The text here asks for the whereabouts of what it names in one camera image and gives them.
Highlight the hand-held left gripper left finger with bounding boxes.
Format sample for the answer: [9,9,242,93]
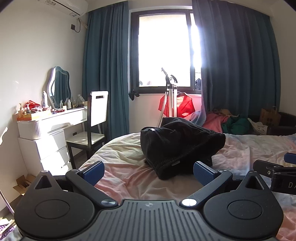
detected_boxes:
[31,160,118,208]

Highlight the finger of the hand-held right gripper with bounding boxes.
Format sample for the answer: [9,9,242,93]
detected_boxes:
[284,152,296,165]
[253,159,283,179]

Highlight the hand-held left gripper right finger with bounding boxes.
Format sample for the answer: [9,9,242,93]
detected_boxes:
[181,161,270,207]

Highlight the black pants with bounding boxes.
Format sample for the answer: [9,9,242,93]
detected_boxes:
[140,117,226,180]

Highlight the black sofa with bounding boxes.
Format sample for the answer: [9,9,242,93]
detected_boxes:
[248,112,296,136]

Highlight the bed with pastel sheet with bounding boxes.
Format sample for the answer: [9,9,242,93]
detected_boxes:
[77,132,296,241]

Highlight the white cloth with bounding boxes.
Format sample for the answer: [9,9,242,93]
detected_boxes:
[248,118,269,135]

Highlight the brown paper bag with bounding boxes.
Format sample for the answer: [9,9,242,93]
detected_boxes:
[259,106,282,127]

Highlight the green garment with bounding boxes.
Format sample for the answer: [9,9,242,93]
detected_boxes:
[221,116,252,135]

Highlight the white dressing table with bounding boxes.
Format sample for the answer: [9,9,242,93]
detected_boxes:
[17,107,89,176]

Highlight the white and black chair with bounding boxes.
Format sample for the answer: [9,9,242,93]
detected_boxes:
[66,90,109,170]

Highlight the red garment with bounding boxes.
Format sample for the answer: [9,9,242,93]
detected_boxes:
[158,91,195,118]

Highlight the cardboard box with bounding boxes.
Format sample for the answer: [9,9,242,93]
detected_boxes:
[13,174,37,195]

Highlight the white ribbed storage box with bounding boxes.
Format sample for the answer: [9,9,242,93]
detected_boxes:
[17,120,42,140]

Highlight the wooden tray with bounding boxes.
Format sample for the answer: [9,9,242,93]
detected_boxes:
[17,108,52,121]

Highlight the white garment steamer stand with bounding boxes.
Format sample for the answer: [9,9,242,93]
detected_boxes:
[161,67,179,119]

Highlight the wavy white framed mirror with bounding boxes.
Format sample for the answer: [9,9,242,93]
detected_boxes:
[47,66,72,108]

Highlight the teal curtain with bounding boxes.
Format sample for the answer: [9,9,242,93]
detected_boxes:
[191,0,282,117]
[82,4,139,141]

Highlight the purple floor mat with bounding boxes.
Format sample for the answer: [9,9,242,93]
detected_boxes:
[0,223,16,235]

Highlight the dark framed window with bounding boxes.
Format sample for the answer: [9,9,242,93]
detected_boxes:
[130,10,202,94]

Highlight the white air conditioner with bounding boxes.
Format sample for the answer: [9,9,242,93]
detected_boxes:
[38,0,89,17]

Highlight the steamer hose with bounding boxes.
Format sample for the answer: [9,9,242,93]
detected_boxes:
[156,93,168,128]

